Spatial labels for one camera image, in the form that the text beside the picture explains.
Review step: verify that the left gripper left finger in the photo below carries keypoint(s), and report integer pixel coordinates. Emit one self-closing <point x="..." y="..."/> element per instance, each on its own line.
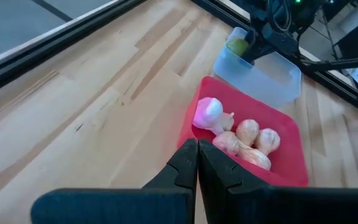
<point x="120" y="207"/>

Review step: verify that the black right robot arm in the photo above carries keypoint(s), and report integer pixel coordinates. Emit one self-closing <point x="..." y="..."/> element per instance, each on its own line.
<point x="306" y="12"/>

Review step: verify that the black aluminium table frame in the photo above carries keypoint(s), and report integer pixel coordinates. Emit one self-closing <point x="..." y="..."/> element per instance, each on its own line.
<point x="57" y="43"/>

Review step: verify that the large white garlic bulb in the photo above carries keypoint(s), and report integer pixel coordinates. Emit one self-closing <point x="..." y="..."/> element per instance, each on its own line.
<point x="210" y="115"/>

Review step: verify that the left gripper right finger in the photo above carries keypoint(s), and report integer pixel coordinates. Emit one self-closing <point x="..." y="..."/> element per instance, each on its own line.
<point x="275" y="207"/>

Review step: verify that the small garlic bulb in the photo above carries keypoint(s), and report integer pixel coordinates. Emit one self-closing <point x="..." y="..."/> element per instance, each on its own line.
<point x="267" y="140"/>
<point x="255" y="157"/>
<point x="227" y="141"/>
<point x="247" y="130"/>
<point x="229" y="120"/>

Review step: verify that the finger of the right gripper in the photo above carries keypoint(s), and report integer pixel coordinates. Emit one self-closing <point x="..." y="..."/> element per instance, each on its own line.
<point x="253" y="49"/>

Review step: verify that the clear plastic basket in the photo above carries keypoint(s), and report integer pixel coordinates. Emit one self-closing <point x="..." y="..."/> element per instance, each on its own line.
<point x="259" y="84"/>

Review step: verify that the green lime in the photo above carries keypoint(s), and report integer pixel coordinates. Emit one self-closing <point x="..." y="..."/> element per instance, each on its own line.
<point x="236" y="46"/>

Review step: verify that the red plastic basket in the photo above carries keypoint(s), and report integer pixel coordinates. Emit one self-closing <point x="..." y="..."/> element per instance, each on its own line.
<point x="287" y="140"/>

